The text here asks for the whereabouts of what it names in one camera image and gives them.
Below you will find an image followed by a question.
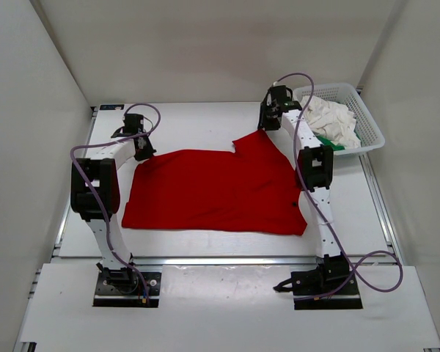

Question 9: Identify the white t shirt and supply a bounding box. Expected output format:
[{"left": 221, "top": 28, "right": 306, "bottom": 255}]
[{"left": 301, "top": 95, "right": 362, "bottom": 150}]

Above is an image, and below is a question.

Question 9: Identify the white plastic basket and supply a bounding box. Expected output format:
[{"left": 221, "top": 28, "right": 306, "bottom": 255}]
[{"left": 293, "top": 83, "right": 385, "bottom": 155}]

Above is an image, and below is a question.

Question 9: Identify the red t shirt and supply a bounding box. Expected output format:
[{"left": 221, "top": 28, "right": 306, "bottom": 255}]
[{"left": 122, "top": 130, "right": 307, "bottom": 235}]

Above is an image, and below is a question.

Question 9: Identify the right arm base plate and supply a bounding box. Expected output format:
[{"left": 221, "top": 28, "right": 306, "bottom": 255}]
[{"left": 274, "top": 260, "right": 363, "bottom": 310}]

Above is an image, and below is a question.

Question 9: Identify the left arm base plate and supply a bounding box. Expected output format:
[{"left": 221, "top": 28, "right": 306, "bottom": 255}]
[{"left": 92, "top": 263, "right": 162, "bottom": 308}]

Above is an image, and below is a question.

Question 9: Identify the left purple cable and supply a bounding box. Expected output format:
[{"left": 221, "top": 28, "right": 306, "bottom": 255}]
[{"left": 69, "top": 103, "right": 162, "bottom": 305}]

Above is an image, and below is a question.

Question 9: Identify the blue label sticker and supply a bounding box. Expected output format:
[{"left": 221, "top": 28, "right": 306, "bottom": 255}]
[{"left": 99, "top": 104, "right": 125, "bottom": 111}]

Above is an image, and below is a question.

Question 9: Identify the purple cable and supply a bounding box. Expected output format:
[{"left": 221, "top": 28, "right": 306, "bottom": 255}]
[
  {"left": 69, "top": 103, "right": 162, "bottom": 305},
  {"left": 273, "top": 72, "right": 404, "bottom": 304}
]

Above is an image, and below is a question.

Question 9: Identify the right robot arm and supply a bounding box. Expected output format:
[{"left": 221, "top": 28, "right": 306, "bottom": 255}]
[{"left": 258, "top": 85, "right": 350, "bottom": 301}]

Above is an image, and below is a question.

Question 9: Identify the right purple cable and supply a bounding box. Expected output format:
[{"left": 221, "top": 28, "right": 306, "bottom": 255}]
[{"left": 273, "top": 72, "right": 404, "bottom": 304}]

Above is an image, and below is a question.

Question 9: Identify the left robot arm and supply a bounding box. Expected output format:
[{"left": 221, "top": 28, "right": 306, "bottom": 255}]
[{"left": 70, "top": 113, "right": 158, "bottom": 293}]

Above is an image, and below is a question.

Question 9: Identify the green t shirt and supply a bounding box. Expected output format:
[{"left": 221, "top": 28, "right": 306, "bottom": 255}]
[{"left": 316, "top": 136, "right": 345, "bottom": 151}]

